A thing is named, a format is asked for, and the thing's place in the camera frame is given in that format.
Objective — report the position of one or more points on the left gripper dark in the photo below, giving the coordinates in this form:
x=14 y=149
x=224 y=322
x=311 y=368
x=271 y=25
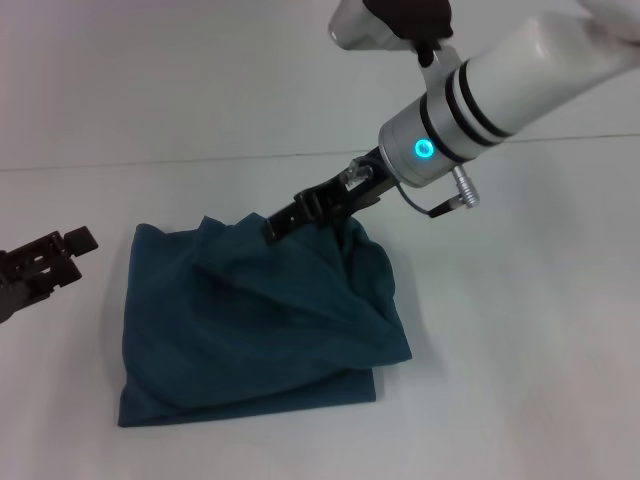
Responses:
x=30 y=275

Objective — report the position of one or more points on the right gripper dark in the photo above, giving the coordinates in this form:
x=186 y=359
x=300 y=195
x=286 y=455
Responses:
x=350 y=192

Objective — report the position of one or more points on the teal T-shirt with FREE print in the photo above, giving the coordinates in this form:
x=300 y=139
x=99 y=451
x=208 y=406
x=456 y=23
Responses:
x=250 y=325

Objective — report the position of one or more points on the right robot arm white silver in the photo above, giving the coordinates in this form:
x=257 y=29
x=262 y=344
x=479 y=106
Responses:
x=500 y=85

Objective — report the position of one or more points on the right wrist camera white housing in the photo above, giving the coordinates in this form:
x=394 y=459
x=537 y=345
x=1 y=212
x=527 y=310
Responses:
x=380 y=25

